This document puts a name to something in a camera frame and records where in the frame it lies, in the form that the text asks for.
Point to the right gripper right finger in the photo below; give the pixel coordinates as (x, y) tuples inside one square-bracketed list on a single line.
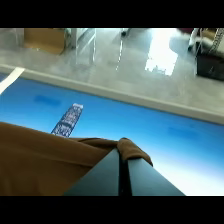
[(150, 180)]

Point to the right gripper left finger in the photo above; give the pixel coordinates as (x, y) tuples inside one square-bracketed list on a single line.
[(100, 176)]

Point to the brown garment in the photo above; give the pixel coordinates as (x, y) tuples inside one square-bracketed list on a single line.
[(43, 160)]

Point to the brown cardboard box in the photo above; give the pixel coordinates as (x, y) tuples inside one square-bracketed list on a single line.
[(45, 39)]

